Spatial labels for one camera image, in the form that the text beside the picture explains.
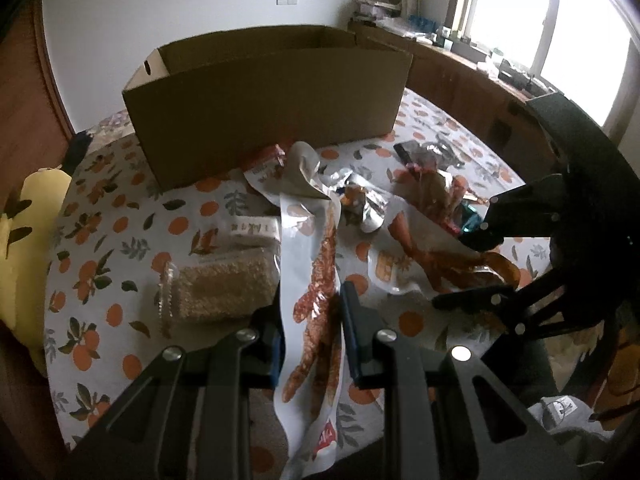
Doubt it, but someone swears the floral blanket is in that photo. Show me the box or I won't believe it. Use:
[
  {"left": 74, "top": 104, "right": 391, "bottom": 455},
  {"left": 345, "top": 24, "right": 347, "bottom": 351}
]
[{"left": 97, "top": 110, "right": 136, "bottom": 137}]

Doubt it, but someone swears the yellow plush pillow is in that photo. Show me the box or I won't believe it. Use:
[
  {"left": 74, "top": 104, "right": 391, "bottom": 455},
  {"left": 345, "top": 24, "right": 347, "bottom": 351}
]
[{"left": 0, "top": 167, "right": 72, "bottom": 377}]

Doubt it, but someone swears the wooden wardrobe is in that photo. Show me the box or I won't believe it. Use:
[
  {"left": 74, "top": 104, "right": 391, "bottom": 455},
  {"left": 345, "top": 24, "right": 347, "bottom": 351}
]
[{"left": 0, "top": 0, "right": 77, "bottom": 211}]

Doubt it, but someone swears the red and white snack packet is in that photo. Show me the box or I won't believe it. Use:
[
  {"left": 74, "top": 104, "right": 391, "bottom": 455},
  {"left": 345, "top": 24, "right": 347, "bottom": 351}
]
[{"left": 242, "top": 144, "right": 289, "bottom": 206}]

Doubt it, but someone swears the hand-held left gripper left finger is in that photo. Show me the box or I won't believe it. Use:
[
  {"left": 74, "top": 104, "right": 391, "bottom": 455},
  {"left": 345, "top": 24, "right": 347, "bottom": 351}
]
[{"left": 70, "top": 304, "right": 287, "bottom": 480}]

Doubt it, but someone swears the clear packet of brown snack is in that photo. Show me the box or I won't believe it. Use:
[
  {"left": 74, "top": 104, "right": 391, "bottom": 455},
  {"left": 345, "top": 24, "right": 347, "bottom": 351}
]
[{"left": 395, "top": 165, "right": 489, "bottom": 234}]

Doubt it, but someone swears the brown cardboard box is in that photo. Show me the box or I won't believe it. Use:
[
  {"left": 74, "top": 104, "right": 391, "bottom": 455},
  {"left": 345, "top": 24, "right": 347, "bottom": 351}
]
[{"left": 122, "top": 25, "right": 414, "bottom": 192}]

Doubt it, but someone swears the navy blanket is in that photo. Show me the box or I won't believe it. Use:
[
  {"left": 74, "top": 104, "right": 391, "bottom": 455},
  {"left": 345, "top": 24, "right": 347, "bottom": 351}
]
[{"left": 62, "top": 130, "right": 94, "bottom": 172}]

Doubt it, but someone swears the clutter pile on cabinet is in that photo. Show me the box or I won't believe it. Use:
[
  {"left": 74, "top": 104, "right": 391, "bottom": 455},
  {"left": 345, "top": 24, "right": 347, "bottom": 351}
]
[{"left": 350, "top": 0, "right": 556, "bottom": 93}]

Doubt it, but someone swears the window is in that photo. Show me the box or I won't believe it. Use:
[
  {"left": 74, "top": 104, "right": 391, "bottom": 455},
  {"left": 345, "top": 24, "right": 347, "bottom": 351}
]
[{"left": 450, "top": 0, "right": 632, "bottom": 131}]

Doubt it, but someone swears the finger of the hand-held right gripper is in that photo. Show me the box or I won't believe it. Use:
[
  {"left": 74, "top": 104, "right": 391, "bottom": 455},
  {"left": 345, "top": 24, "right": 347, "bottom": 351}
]
[
  {"left": 460, "top": 172, "right": 567, "bottom": 252},
  {"left": 431, "top": 260, "right": 617, "bottom": 342}
]

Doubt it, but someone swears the long white snack packet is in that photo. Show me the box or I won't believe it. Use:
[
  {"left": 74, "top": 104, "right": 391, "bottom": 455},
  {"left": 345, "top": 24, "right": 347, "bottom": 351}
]
[{"left": 277, "top": 141, "right": 347, "bottom": 480}]

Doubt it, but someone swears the dark silver snack packet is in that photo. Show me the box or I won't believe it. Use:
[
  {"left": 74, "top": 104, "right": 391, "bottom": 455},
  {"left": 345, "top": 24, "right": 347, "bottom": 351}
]
[{"left": 393, "top": 135, "right": 474, "bottom": 171}]

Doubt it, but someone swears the clear packet of beige snack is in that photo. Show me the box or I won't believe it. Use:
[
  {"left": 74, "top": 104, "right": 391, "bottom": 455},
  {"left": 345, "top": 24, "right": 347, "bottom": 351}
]
[{"left": 157, "top": 215, "right": 282, "bottom": 339}]

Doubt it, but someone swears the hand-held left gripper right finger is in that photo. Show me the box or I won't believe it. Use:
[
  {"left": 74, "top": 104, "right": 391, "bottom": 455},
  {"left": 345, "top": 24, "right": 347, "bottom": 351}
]
[{"left": 340, "top": 282, "right": 581, "bottom": 480}]

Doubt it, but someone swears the long wooden cabinet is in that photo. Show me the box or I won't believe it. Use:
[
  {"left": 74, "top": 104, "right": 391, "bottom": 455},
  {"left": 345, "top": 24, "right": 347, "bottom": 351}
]
[{"left": 347, "top": 20, "right": 566, "bottom": 162}]

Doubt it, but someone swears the teal snack packet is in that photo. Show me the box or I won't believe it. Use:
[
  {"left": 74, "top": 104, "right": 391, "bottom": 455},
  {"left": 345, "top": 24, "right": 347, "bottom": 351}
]
[{"left": 457, "top": 200, "right": 484, "bottom": 236}]

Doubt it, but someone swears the white packet with orange snack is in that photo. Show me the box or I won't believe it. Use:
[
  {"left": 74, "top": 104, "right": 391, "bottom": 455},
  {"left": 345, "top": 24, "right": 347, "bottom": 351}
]
[{"left": 367, "top": 200, "right": 524, "bottom": 296}]

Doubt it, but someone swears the orange fruit print bedsheet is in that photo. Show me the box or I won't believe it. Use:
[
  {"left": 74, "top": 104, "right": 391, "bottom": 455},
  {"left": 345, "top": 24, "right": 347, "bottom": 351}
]
[{"left": 42, "top": 87, "right": 551, "bottom": 480}]

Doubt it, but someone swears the grey cloth with label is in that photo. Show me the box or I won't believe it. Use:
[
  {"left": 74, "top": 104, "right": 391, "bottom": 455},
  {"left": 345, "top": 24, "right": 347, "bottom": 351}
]
[{"left": 527, "top": 395, "right": 617, "bottom": 437}]

